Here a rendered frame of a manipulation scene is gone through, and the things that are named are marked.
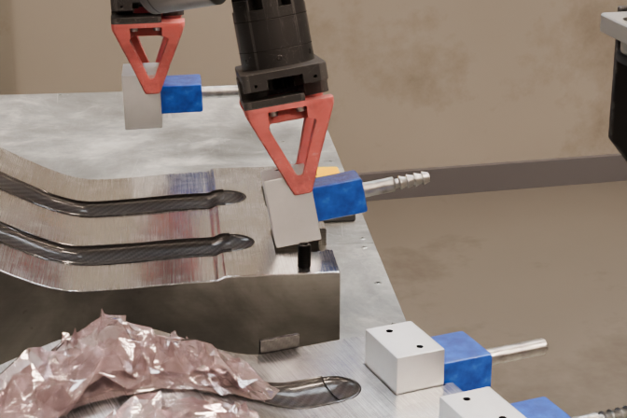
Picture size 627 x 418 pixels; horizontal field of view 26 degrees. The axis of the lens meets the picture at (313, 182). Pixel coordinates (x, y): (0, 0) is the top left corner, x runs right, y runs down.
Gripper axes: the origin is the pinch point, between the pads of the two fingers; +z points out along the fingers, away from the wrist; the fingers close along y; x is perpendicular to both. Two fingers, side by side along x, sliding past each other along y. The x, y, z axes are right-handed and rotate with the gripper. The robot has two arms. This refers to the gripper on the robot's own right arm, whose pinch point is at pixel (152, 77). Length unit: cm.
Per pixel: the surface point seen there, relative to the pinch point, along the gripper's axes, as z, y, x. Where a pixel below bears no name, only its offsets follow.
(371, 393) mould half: 10, 49, 15
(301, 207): 2.7, 31.1, 11.7
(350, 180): 0.9, 30.3, 15.6
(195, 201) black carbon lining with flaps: 6.7, 17.3, 3.6
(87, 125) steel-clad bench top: 15.1, -36.0, -9.5
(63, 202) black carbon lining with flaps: 6.2, 17.1, -7.8
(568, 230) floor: 99, -198, 101
